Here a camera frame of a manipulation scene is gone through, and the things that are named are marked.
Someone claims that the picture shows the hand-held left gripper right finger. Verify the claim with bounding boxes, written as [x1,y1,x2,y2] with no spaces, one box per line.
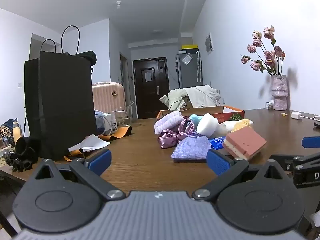
[192,149,288,202]

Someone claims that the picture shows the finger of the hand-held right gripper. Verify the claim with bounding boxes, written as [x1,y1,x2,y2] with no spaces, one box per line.
[302,136,320,149]
[269,154,320,172]

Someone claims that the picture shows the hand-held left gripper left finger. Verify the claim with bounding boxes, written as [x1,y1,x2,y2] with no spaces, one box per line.
[34,149,127,201]

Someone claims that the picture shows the blue packet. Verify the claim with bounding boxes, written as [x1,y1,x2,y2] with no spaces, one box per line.
[209,136,227,151]

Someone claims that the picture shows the purple woven sachet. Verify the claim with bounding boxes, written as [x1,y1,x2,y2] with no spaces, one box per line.
[171,135,212,163]

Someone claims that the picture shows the pink sponge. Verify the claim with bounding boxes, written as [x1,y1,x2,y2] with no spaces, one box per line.
[222,126,267,161]

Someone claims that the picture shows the white sponge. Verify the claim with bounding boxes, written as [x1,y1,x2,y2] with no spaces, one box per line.
[197,113,221,138]

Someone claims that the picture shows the white and yellow plush toy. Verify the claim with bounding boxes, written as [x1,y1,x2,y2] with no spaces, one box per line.
[217,119,254,137]

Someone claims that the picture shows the lilac satin scrunchie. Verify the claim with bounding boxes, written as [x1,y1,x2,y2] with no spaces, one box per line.
[177,119,200,141]

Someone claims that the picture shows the orange cardboard box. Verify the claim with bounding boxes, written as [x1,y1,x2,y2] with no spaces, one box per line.
[156,105,245,126]

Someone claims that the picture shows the blue plush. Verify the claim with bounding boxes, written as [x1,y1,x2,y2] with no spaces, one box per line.
[188,114,204,130]

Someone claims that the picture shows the purple fluffy cloth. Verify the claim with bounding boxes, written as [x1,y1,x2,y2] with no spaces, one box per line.
[154,111,184,134]

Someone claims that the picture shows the white paper sheet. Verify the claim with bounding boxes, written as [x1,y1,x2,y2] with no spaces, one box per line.
[67,134,112,153]

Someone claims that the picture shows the orange leather piece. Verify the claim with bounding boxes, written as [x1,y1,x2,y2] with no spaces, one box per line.
[64,149,87,162]
[98,126,132,142]

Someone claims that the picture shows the small spray bottle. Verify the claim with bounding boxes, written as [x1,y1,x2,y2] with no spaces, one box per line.
[110,111,118,132]

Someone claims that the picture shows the white device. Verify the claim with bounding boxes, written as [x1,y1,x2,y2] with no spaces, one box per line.
[94,109,112,136]

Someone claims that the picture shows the glass beaker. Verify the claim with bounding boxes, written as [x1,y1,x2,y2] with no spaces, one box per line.
[115,101,136,127]

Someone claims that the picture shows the pink vase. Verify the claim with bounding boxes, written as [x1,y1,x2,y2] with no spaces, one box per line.
[271,74,289,111]

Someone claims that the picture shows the pink ribbed suitcase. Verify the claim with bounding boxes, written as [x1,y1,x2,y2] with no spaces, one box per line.
[92,81,126,115]

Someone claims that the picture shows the wooden chair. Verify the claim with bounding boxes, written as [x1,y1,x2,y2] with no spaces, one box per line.
[184,95,198,110]

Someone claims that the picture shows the black paper bag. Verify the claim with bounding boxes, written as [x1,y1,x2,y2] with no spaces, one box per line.
[24,25,98,161]

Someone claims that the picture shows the beige coat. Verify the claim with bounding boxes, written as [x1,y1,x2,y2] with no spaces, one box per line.
[160,85,222,111]

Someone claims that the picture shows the dark entrance door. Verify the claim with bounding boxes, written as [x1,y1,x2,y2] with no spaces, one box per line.
[132,57,170,119]

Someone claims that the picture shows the orange bottle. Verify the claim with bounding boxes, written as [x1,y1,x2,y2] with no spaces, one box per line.
[12,121,23,146]

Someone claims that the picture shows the grey refrigerator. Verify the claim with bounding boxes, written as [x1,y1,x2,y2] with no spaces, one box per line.
[176,52,203,89]

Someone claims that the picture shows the white umbrella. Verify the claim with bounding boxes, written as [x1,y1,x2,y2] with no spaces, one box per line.
[196,51,202,83]

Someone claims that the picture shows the dried roses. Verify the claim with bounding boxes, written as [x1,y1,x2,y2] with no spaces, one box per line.
[240,26,286,76]

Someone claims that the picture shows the wicker ball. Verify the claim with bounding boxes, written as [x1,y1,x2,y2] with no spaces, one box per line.
[0,125,12,139]

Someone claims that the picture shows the dark cloth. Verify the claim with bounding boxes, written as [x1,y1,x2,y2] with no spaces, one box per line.
[64,51,97,67]

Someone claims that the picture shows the black plastic mount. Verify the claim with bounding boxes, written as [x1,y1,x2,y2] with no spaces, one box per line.
[5,136,39,173]

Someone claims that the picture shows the white wall panel box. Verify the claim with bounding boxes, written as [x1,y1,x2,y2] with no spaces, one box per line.
[205,32,215,54]

